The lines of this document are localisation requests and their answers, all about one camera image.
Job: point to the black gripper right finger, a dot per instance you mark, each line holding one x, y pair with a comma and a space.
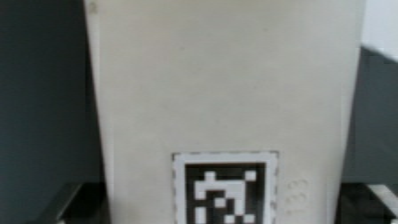
366, 204

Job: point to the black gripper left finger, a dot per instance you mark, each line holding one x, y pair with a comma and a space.
78, 205

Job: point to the white cabinet top block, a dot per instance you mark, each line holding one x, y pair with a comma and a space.
224, 80

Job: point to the white U-shaped fence frame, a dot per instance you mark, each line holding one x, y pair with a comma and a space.
380, 27

